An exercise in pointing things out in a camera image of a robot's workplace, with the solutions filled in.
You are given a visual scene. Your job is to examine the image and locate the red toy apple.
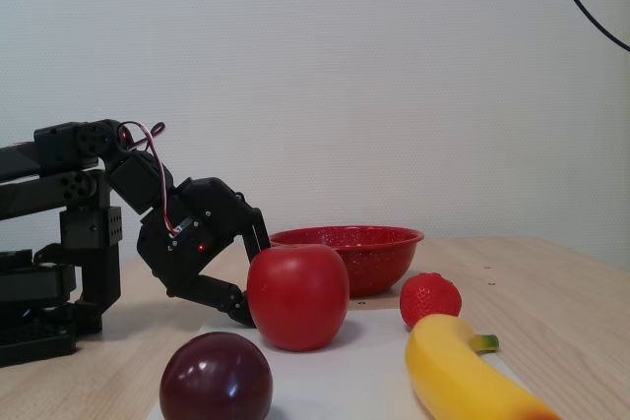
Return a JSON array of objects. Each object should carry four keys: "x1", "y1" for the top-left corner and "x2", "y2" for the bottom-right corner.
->
[{"x1": 246, "y1": 243, "x2": 351, "y2": 353}]

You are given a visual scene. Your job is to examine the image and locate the dark purple toy plum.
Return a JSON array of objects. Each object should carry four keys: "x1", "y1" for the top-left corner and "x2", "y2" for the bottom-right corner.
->
[{"x1": 158, "y1": 331, "x2": 275, "y2": 420}]

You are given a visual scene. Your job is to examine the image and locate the red white black servo cable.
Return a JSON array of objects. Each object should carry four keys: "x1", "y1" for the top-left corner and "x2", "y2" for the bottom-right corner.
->
[{"x1": 117, "y1": 120, "x2": 179, "y2": 235}]

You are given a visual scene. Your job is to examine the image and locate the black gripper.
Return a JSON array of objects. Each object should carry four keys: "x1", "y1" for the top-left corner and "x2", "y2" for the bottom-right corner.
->
[{"x1": 136, "y1": 175, "x2": 273, "y2": 329}]

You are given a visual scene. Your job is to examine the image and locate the white paper sheet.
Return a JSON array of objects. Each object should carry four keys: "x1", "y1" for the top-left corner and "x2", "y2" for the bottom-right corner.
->
[{"x1": 146, "y1": 309, "x2": 532, "y2": 420}]

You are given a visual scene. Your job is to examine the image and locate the red toy strawberry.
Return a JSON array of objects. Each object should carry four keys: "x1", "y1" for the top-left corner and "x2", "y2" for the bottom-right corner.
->
[{"x1": 399, "y1": 271, "x2": 464, "y2": 330}]

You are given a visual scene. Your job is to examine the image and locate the yellow toy banana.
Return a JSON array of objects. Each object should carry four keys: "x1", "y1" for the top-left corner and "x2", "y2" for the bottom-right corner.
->
[{"x1": 405, "y1": 314, "x2": 563, "y2": 420}]

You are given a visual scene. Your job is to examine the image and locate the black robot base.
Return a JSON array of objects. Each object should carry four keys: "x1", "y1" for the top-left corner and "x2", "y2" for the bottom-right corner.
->
[{"x1": 0, "y1": 247, "x2": 80, "y2": 370}]

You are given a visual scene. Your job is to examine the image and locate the red speckled bowl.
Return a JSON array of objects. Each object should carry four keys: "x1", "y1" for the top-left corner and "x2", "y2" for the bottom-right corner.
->
[{"x1": 269, "y1": 225, "x2": 425, "y2": 299}]

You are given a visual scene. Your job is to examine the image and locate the thin black hanging cable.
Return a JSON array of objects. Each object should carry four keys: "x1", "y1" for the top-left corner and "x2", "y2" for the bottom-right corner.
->
[{"x1": 548, "y1": 0, "x2": 630, "y2": 54}]

